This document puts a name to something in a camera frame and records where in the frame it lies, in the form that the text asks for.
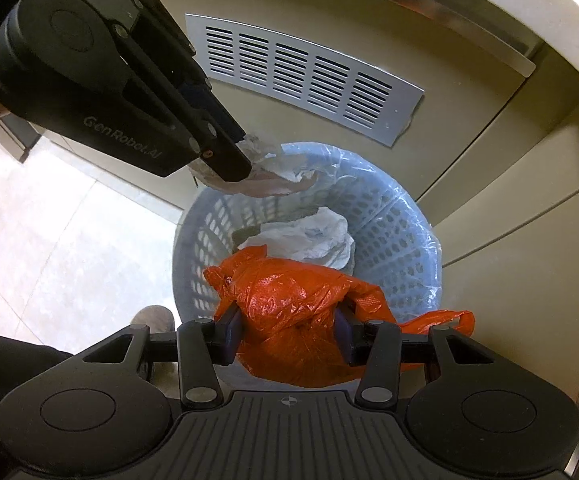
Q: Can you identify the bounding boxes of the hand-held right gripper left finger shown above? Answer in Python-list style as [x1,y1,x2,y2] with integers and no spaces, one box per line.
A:
[82,304,244,409]

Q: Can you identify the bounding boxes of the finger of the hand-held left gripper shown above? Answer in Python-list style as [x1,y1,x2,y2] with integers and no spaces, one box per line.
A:
[118,24,256,184]
[110,0,247,142]

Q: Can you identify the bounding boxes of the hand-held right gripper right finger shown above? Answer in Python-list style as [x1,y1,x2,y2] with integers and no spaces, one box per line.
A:
[333,304,496,412]

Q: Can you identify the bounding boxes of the white tissue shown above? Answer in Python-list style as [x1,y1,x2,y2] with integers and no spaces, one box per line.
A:
[189,132,320,198]
[238,206,356,275]

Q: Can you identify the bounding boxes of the orange plastic bag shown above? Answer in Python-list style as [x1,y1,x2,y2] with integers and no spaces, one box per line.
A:
[203,244,475,389]

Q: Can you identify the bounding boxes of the lined white plastic trash basket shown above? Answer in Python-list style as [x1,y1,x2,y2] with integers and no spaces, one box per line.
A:
[174,141,443,386]

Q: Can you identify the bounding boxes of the person's brown shoe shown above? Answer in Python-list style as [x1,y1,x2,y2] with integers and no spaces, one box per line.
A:
[132,306,177,383]

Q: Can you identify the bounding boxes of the grey cabinet vent grille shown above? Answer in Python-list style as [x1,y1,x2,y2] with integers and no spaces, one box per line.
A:
[185,13,425,149]

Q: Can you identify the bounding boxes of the plain beige cabinet door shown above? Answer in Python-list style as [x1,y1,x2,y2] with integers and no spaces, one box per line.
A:
[439,180,579,411]

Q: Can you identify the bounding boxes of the beige vented cabinet door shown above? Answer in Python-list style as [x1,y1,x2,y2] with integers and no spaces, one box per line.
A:
[129,0,537,221]

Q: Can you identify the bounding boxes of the narrow beige corner cabinet door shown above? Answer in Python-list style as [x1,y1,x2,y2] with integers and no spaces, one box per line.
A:
[419,45,579,261]

